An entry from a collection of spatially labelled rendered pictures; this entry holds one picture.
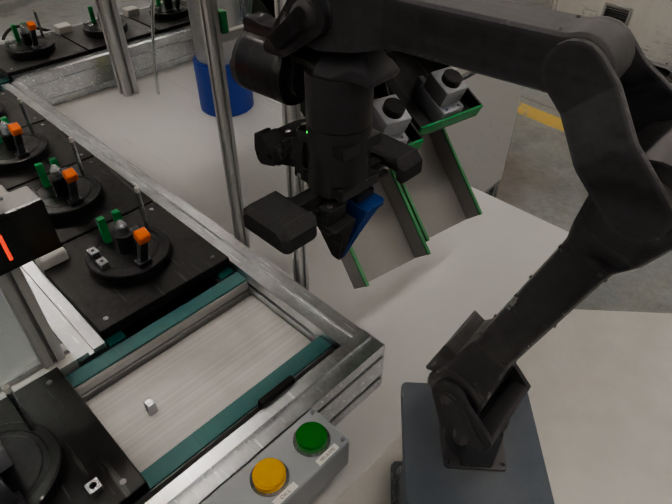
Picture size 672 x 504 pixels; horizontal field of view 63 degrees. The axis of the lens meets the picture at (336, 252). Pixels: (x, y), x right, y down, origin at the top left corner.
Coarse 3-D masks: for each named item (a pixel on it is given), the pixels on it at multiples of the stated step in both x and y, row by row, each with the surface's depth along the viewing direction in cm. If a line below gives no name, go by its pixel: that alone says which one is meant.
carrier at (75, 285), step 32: (128, 224) 102; (160, 224) 102; (64, 256) 94; (96, 256) 91; (128, 256) 92; (160, 256) 92; (192, 256) 95; (224, 256) 95; (64, 288) 89; (96, 288) 89; (128, 288) 89; (160, 288) 89; (96, 320) 84; (128, 320) 85
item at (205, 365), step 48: (240, 288) 94; (144, 336) 84; (192, 336) 88; (240, 336) 88; (288, 336) 88; (96, 384) 80; (144, 384) 81; (192, 384) 81; (240, 384) 81; (144, 432) 75; (192, 432) 75
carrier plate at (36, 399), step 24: (48, 384) 75; (0, 408) 72; (48, 408) 72; (72, 408) 72; (72, 432) 69; (96, 432) 69; (72, 456) 67; (96, 456) 67; (120, 456) 67; (72, 480) 65; (120, 480) 64; (144, 480) 65
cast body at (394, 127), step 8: (392, 96) 75; (376, 104) 73; (384, 104) 72; (392, 104) 73; (400, 104) 73; (376, 112) 73; (384, 112) 73; (392, 112) 72; (400, 112) 72; (376, 120) 74; (384, 120) 72; (392, 120) 73; (400, 120) 73; (408, 120) 74; (376, 128) 74; (384, 128) 73; (392, 128) 73; (400, 128) 75; (392, 136) 75; (400, 136) 76
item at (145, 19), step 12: (156, 0) 192; (168, 0) 189; (180, 0) 205; (132, 12) 191; (144, 12) 195; (156, 12) 188; (168, 12) 189; (180, 12) 189; (144, 24) 186; (156, 24) 185; (168, 24) 185; (180, 24) 185
